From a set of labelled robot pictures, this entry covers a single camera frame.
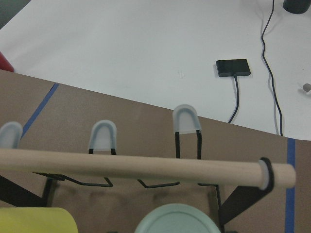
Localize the red object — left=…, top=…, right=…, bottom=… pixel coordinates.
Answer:
left=0, top=52, right=14, bottom=72

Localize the black small box device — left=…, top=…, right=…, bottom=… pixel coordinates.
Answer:
left=216, top=59, right=251, bottom=77

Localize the black thin cable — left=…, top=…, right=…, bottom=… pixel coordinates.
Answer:
left=260, top=0, right=284, bottom=136

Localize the yellow cup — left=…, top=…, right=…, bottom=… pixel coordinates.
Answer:
left=0, top=207, right=78, bottom=233

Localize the black device cable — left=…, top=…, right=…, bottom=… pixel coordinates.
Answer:
left=227, top=76, right=241, bottom=124

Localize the black bottle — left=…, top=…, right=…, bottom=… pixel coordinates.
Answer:
left=283, top=0, right=311, bottom=14

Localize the pale green cup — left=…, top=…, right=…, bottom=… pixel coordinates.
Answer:
left=135, top=203, right=220, bottom=233

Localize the black wire cup rack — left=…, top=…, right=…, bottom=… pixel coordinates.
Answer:
left=0, top=103, right=297, bottom=233

